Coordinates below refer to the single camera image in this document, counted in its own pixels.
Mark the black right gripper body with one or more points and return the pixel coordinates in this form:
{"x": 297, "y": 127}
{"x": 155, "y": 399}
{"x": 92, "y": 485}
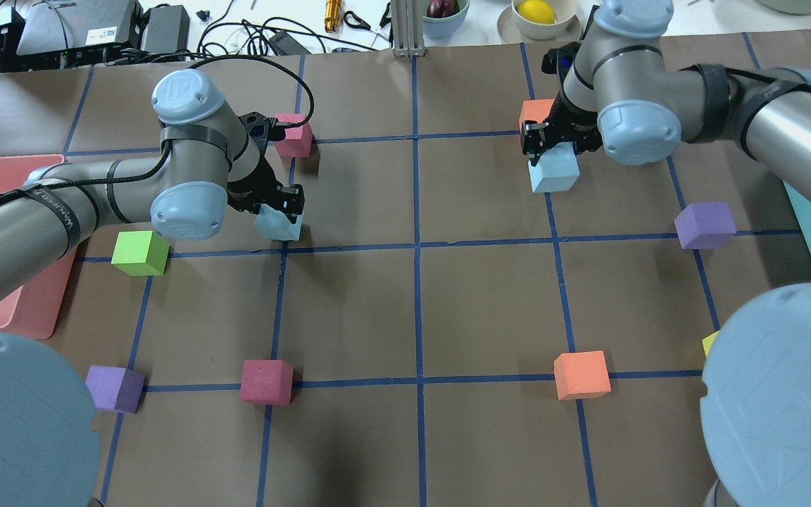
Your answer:
{"x": 573, "y": 128}

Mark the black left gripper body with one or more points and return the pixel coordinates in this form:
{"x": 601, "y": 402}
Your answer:
{"x": 256, "y": 184}

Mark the light blue block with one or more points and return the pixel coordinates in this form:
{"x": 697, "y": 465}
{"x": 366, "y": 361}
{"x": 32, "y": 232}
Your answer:
{"x": 554, "y": 171}
{"x": 276, "y": 226}

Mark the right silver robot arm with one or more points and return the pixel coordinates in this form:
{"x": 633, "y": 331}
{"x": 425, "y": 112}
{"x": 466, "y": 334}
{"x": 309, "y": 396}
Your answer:
{"x": 616, "y": 95}

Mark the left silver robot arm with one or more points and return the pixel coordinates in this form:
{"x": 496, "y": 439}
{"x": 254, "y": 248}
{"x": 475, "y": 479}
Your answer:
{"x": 211, "y": 160}

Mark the far orange block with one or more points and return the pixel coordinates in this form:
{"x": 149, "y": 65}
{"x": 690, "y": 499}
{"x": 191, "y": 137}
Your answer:
{"x": 535, "y": 111}

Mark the orange block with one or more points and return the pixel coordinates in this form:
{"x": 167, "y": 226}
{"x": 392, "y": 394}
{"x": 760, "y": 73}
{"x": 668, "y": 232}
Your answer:
{"x": 581, "y": 376}
{"x": 535, "y": 111}

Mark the far left pink block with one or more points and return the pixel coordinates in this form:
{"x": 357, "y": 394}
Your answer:
{"x": 298, "y": 141}

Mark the beige bowl with lemon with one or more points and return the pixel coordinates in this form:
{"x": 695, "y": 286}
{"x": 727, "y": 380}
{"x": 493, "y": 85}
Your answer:
{"x": 513, "y": 29}

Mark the yellow lemon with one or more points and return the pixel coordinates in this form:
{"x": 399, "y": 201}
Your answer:
{"x": 537, "y": 11}

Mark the green block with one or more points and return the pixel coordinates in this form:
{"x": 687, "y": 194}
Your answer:
{"x": 140, "y": 253}

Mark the black power adapter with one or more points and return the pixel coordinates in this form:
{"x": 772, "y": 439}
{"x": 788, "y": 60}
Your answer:
{"x": 283, "y": 44}

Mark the right purple block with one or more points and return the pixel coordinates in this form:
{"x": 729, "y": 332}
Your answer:
{"x": 705, "y": 225}

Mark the purple block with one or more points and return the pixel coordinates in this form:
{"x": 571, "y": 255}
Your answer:
{"x": 115, "y": 389}
{"x": 705, "y": 225}

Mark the blue bowl with fruit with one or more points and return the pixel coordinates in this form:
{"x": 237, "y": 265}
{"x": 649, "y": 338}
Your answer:
{"x": 442, "y": 18}

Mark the near left crimson block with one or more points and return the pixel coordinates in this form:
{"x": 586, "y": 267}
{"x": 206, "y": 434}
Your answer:
{"x": 267, "y": 382}

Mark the gold metal tool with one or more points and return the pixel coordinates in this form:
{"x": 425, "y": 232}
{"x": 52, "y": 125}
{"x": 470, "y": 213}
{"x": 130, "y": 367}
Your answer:
{"x": 333, "y": 15}

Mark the left purple block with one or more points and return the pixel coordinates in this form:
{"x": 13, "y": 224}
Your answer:
{"x": 115, "y": 389}

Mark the near orange block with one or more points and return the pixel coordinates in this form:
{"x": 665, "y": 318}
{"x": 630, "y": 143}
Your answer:
{"x": 581, "y": 376}

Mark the yellow block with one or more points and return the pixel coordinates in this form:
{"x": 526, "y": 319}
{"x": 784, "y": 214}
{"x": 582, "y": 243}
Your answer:
{"x": 707, "y": 343}

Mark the pink plastic tray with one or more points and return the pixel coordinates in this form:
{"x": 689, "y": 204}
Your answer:
{"x": 30, "y": 306}

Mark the black computer box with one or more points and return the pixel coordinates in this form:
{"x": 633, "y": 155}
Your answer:
{"x": 56, "y": 35}

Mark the aluminium frame post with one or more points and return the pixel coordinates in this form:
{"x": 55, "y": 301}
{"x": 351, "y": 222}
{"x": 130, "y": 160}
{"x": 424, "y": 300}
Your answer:
{"x": 407, "y": 28}

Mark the black handled scissors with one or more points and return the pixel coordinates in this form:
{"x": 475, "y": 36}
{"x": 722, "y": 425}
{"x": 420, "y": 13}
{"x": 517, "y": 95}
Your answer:
{"x": 381, "y": 29}

